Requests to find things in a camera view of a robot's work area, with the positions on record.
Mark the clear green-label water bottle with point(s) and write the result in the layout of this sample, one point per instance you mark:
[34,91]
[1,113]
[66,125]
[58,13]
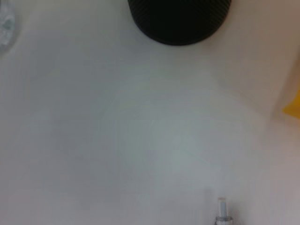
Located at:
[7,25]

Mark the black mesh pen holder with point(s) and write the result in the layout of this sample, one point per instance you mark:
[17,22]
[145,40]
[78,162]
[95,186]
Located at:
[178,21]

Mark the silver ballpoint pen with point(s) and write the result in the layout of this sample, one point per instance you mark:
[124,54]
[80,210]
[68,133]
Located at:
[222,213]

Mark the yellow plastic bin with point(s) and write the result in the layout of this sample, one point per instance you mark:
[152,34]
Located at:
[294,109]

